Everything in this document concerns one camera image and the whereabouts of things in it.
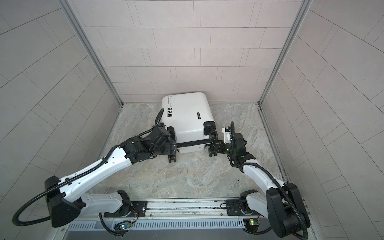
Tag black suitcase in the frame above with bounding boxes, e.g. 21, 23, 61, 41
161, 92, 218, 154

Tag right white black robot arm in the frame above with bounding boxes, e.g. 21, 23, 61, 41
214, 122, 311, 240

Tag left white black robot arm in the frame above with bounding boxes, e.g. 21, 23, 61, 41
12, 108, 176, 228

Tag right small circuit board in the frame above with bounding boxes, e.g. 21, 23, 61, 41
243, 218, 261, 234

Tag small circuit board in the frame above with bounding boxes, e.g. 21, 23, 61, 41
243, 218, 261, 234
114, 221, 134, 232

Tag left small circuit board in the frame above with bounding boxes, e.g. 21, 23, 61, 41
114, 221, 134, 232

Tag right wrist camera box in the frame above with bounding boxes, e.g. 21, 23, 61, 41
222, 127, 232, 144

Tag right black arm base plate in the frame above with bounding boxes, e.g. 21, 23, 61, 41
220, 199, 262, 216

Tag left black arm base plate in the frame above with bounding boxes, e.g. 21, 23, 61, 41
103, 201, 148, 218

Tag aluminium mounting rail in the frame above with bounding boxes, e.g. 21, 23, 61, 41
67, 198, 270, 232

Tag right aluminium corner post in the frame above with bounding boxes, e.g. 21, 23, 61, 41
259, 0, 312, 106

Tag aluminium corner post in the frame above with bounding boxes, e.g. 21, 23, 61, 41
58, 0, 124, 106
259, 0, 312, 106

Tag left aluminium corner post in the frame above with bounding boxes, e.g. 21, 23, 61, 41
58, 0, 124, 106

